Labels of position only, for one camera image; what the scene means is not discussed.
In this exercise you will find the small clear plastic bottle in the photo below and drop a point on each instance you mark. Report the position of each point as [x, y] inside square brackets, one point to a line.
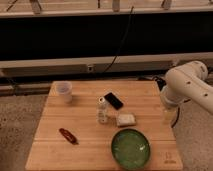
[102, 110]

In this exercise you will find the white folded cloth pad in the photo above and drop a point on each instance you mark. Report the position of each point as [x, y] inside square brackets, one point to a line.
[125, 120]

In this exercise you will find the black smartphone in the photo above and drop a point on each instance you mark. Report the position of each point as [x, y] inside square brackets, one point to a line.
[114, 101]

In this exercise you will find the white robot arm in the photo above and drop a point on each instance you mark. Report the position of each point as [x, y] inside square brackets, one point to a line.
[183, 82]

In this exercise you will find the wooden cutting board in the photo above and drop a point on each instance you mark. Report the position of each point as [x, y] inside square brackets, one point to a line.
[50, 151]

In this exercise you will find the green round bowl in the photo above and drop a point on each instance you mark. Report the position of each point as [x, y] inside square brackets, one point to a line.
[130, 149]

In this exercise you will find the translucent plastic cup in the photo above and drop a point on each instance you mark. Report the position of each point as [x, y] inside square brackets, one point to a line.
[64, 90]

